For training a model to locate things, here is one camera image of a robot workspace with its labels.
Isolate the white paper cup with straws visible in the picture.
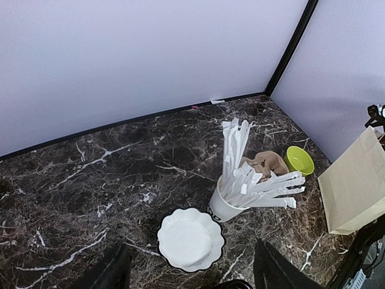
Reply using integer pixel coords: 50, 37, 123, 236
208, 176, 250, 223

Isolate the wrapped white straw bundle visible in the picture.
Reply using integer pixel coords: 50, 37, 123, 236
219, 118, 306, 209

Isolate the brown paper takeout bag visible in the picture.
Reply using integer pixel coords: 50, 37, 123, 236
318, 127, 384, 235

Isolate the white scalloped bowl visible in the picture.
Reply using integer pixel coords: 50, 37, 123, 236
156, 208, 225, 273

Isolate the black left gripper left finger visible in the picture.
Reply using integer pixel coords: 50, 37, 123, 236
71, 244, 131, 289

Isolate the brown cardboard cup carrier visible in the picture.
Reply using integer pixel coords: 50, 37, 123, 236
239, 151, 289, 182

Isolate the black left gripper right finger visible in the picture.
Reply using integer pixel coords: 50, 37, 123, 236
253, 238, 323, 288

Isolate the lime green bowl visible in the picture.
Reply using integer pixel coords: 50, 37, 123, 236
283, 146, 315, 176

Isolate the black right frame post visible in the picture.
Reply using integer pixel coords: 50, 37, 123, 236
264, 0, 319, 97

